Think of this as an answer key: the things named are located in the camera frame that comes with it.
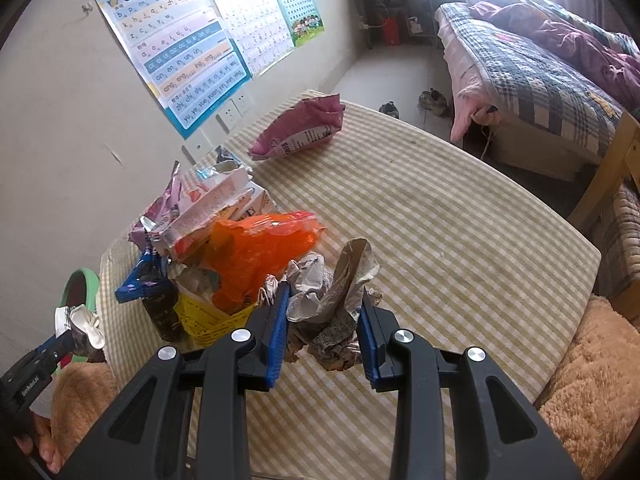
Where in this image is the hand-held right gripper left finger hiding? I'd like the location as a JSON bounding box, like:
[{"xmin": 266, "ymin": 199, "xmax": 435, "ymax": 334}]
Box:
[{"xmin": 57, "ymin": 280, "xmax": 292, "ymax": 480}]

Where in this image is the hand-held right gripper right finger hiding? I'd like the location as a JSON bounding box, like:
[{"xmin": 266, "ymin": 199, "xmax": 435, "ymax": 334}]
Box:
[{"xmin": 356, "ymin": 290, "xmax": 583, "ymax": 480}]

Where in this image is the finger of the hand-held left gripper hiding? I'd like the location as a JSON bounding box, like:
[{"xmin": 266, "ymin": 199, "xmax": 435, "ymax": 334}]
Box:
[{"xmin": 34, "ymin": 332, "xmax": 77, "ymax": 367}]

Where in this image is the newspaper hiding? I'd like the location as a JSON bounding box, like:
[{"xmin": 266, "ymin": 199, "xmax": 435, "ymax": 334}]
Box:
[{"xmin": 285, "ymin": 237, "xmax": 383, "ymax": 373}]

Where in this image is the green bin with red inside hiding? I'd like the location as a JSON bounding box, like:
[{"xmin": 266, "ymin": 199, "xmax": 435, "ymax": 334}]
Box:
[{"xmin": 57, "ymin": 268, "xmax": 101, "ymax": 316}]

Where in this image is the pink silver foil wrapper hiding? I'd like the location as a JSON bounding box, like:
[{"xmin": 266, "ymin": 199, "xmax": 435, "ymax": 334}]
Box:
[{"xmin": 129, "ymin": 160, "xmax": 188, "ymax": 248}]

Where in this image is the person's left hand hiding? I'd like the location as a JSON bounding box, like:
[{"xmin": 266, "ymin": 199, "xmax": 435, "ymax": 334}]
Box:
[{"xmin": 12, "ymin": 410, "xmax": 63, "ymax": 476}]

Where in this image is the orange plastic bag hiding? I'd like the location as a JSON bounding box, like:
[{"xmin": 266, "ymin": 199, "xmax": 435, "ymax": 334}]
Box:
[{"xmin": 205, "ymin": 210, "xmax": 321, "ymax": 313}]

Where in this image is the white crumpled paper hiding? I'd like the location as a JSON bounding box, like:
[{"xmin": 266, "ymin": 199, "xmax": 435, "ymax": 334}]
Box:
[{"xmin": 172, "ymin": 264, "xmax": 223, "ymax": 303}]

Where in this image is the blue snack wrapper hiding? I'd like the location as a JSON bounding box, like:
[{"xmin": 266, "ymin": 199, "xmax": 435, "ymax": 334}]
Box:
[{"xmin": 115, "ymin": 252, "xmax": 176, "ymax": 303}]

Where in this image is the white orange snack bag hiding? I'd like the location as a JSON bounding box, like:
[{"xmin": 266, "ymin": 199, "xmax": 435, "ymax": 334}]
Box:
[{"xmin": 150, "ymin": 167, "xmax": 275, "ymax": 263}]

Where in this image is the yellow checked tablecloth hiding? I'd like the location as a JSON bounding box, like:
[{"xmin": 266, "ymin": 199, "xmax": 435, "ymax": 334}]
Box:
[{"xmin": 97, "ymin": 90, "xmax": 602, "ymax": 480}]

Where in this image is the purple pink snack bag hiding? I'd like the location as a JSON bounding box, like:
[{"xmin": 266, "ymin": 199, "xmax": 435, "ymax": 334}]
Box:
[{"xmin": 248, "ymin": 95, "xmax": 347, "ymax": 161}]

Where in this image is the brown plush blanket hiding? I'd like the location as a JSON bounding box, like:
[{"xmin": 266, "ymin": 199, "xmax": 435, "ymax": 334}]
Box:
[{"xmin": 50, "ymin": 294, "xmax": 640, "ymax": 480}]

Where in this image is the pink bedsheet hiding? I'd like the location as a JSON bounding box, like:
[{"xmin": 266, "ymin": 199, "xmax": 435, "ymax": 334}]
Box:
[{"xmin": 449, "ymin": 35, "xmax": 503, "ymax": 145}]

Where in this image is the wooden chair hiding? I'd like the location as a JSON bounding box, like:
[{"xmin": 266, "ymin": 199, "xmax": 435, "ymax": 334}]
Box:
[{"xmin": 567, "ymin": 110, "xmax": 640, "ymax": 321}]

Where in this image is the bed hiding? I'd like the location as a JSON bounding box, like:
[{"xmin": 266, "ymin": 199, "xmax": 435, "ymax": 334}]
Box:
[{"xmin": 435, "ymin": 0, "xmax": 640, "ymax": 183}]

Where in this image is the blue bordered alphabet poster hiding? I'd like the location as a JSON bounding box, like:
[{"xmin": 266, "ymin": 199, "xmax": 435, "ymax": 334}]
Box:
[{"xmin": 95, "ymin": 0, "xmax": 253, "ymax": 141}]

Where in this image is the plaid quilt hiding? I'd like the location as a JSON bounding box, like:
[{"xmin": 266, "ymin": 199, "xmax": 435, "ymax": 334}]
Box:
[{"xmin": 437, "ymin": 0, "xmax": 640, "ymax": 161}]

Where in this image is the white chart poster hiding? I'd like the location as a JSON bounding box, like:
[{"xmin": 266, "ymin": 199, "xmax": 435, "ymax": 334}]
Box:
[{"xmin": 197, "ymin": 0, "xmax": 296, "ymax": 79}]

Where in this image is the green blue chart poster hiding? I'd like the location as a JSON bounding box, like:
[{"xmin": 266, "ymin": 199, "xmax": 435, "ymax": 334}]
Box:
[{"xmin": 262, "ymin": 0, "xmax": 326, "ymax": 48}]

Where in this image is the purple blanket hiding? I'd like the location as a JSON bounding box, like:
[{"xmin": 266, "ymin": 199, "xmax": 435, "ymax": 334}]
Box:
[{"xmin": 469, "ymin": 1, "xmax": 640, "ymax": 111}]

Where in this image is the white wall plate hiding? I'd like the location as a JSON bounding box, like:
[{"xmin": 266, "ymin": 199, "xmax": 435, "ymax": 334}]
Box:
[{"xmin": 181, "ymin": 129, "xmax": 212, "ymax": 164}]

